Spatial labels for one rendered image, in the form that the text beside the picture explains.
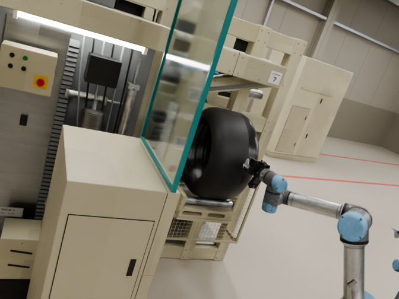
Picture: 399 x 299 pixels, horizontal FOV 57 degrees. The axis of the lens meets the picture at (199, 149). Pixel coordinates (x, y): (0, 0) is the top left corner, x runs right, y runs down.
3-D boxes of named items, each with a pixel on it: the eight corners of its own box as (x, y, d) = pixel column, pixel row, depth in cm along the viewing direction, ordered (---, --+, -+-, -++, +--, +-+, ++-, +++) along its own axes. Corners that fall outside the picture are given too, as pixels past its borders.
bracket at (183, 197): (178, 210, 213) (183, 196, 210) (161, 179, 247) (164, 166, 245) (183, 211, 215) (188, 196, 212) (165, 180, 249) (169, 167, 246)
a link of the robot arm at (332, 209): (378, 206, 171) (279, 181, 198) (374, 210, 162) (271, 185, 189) (373, 229, 173) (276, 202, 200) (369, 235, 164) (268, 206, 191)
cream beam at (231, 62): (199, 66, 223) (206, 41, 219) (186, 59, 245) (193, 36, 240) (280, 89, 249) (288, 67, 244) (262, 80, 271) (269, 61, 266)
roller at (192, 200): (182, 203, 216) (183, 196, 216) (179, 202, 220) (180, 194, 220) (233, 209, 231) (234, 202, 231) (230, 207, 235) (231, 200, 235)
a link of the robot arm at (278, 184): (272, 194, 174) (277, 177, 172) (260, 185, 184) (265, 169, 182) (286, 195, 177) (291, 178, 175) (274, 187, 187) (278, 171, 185)
